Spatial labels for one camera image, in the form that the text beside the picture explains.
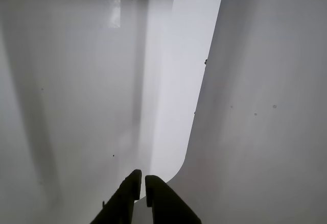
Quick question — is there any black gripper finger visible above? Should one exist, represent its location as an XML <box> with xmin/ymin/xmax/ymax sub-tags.
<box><xmin>90</xmin><ymin>169</ymin><xmax>143</xmax><ymax>224</ymax></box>
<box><xmin>145</xmin><ymin>175</ymin><xmax>202</xmax><ymax>224</ymax></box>

